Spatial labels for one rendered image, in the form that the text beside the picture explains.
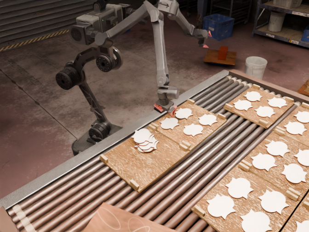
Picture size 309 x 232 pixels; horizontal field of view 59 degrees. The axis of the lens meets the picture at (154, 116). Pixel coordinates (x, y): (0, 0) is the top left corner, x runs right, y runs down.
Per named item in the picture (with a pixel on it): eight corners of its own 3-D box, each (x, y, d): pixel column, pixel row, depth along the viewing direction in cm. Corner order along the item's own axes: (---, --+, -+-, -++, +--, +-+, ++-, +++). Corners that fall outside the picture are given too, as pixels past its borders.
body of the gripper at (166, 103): (168, 111, 163) (165, 102, 158) (155, 105, 169) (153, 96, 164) (174, 104, 166) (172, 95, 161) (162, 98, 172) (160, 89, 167)
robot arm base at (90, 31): (93, 41, 185) (90, 23, 178) (103, 42, 182) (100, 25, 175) (85, 45, 179) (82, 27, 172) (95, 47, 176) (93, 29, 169)
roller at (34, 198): (9, 214, 137) (5, 208, 134) (227, 78, 244) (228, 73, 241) (13, 220, 134) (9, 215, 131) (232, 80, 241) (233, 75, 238)
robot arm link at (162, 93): (158, 85, 161) (155, 91, 158) (168, 85, 159) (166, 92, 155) (160, 93, 166) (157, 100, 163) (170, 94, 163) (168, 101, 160)
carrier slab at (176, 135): (149, 127, 184) (149, 125, 183) (187, 102, 207) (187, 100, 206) (190, 152, 164) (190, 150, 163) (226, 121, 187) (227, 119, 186)
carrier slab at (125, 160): (99, 159, 160) (99, 157, 159) (149, 127, 183) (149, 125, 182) (139, 194, 140) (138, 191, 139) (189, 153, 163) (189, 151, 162)
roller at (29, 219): (17, 227, 131) (14, 221, 128) (237, 82, 238) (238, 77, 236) (21, 234, 128) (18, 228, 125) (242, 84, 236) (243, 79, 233)
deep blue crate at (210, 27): (201, 34, 575) (202, 16, 552) (214, 30, 594) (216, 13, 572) (218, 41, 543) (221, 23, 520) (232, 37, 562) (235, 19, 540)
